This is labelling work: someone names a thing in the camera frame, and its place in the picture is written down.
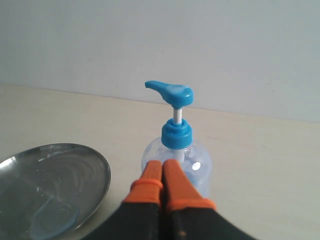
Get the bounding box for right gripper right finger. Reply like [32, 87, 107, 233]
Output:
[162, 159, 254, 240]

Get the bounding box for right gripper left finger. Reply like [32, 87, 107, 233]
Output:
[83, 160, 162, 240]

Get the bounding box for blue pump lotion bottle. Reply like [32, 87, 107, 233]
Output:
[141, 80, 213, 197]

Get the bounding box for round steel plate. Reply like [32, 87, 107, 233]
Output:
[0, 143, 111, 240]

